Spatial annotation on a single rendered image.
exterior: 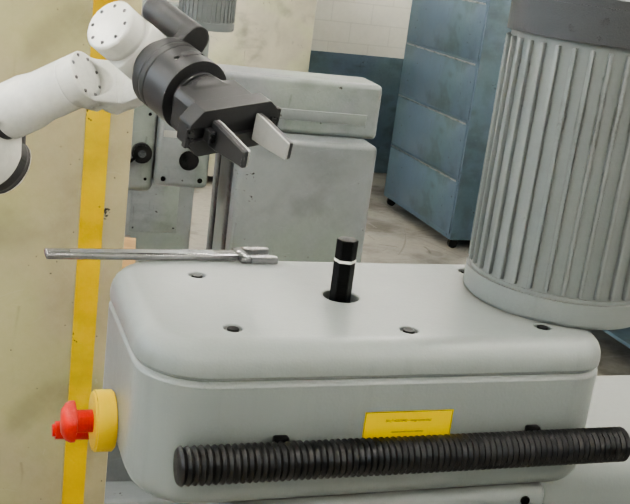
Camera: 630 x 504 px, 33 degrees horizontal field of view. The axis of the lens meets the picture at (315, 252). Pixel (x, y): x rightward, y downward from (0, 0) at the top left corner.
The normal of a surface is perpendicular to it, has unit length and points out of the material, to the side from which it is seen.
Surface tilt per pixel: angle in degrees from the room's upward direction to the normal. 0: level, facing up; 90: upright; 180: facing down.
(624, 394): 0
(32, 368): 90
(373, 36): 90
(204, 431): 90
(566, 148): 90
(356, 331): 0
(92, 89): 60
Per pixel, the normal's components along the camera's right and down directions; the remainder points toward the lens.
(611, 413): 0.12, -0.95
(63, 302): 0.32, 0.31
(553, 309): -0.21, 0.25
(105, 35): -0.45, -0.37
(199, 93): 0.21, -0.82
